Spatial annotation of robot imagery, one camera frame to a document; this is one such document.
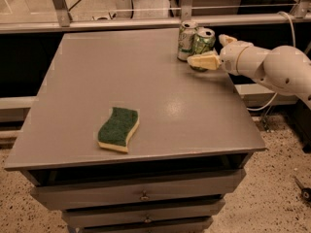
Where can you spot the green soda can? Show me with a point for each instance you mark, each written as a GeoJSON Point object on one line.
{"type": "Point", "coordinates": [203, 41]}

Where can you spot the grey drawer cabinet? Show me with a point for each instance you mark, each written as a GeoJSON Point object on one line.
{"type": "Point", "coordinates": [188, 122]}

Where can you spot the grey drawer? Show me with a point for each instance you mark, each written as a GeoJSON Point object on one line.
{"type": "Point", "coordinates": [183, 225]}
{"type": "Point", "coordinates": [143, 213]}
{"type": "Point", "coordinates": [87, 195]}

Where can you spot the bottom grey drawer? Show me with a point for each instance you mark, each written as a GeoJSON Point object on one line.
{"type": "Point", "coordinates": [183, 225]}

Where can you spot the green yellow sponge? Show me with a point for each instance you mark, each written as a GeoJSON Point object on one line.
{"type": "Point", "coordinates": [116, 132]}

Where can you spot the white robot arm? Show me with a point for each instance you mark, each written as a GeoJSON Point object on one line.
{"type": "Point", "coordinates": [286, 70]}

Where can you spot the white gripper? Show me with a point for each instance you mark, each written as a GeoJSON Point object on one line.
{"type": "Point", "coordinates": [229, 58]}

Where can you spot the middle grey drawer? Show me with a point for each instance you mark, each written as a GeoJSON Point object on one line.
{"type": "Point", "coordinates": [143, 213]}

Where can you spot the black tool on floor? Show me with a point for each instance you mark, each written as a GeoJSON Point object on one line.
{"type": "Point", "coordinates": [305, 191]}

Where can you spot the metal railing frame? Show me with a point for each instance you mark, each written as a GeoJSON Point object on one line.
{"type": "Point", "coordinates": [26, 16]}

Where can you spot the top grey drawer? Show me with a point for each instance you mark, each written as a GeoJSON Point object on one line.
{"type": "Point", "coordinates": [87, 195]}

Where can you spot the white 7up can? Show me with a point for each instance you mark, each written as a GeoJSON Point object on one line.
{"type": "Point", "coordinates": [187, 31]}

